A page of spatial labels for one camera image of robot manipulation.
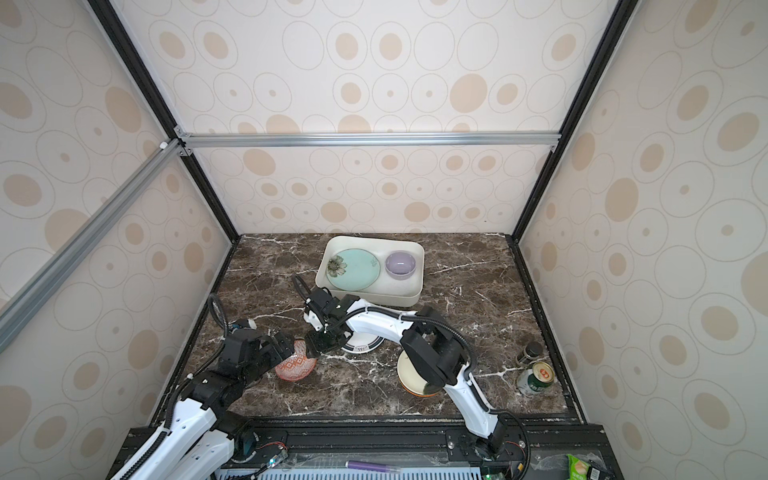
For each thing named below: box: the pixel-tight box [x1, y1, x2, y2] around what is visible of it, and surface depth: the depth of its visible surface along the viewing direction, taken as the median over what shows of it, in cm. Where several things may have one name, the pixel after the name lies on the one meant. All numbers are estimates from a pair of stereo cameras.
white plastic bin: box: [315, 236, 425, 307], surface depth 108 cm
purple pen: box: [345, 460, 401, 473], surface depth 72 cm
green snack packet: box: [566, 454, 602, 480], surface depth 71 cm
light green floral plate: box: [326, 248, 381, 291], surface depth 111 cm
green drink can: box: [528, 361, 555, 392], surface depth 77 cm
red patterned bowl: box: [274, 338, 318, 382], surface depth 86 cm
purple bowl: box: [384, 251, 416, 280], surface depth 108 cm
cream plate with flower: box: [397, 350, 438, 398], surface depth 83 cm
